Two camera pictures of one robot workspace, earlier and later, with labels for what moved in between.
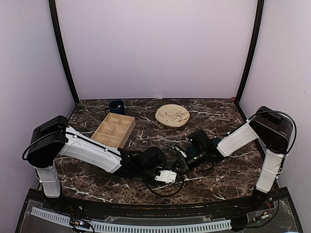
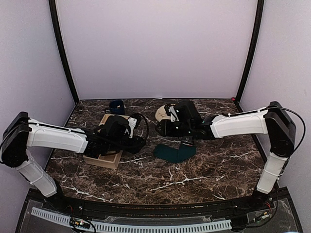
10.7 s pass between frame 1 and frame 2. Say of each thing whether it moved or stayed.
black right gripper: moved
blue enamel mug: stayed
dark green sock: moved
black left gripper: moved
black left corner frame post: stayed
